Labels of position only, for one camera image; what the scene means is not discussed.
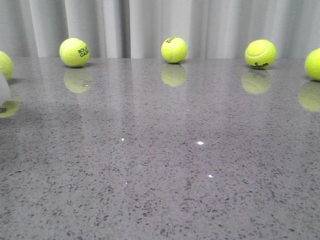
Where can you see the white blue tennis ball can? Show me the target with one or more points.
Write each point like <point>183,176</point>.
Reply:
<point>5,92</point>

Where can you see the centre yellow tennis ball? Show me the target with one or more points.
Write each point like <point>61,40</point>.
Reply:
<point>174,50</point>

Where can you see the Roland Garros yellow tennis ball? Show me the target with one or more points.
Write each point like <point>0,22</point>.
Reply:
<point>74,52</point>

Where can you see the Wilson 3 yellow tennis ball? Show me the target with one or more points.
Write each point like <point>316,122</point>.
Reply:
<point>260,54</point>

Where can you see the far-left yellow tennis ball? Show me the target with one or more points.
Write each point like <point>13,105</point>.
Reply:
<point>6,65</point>

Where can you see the far-right yellow tennis ball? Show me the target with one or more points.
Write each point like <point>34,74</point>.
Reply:
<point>312,65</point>

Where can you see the grey pleated curtain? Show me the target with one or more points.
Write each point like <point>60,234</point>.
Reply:
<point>213,29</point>

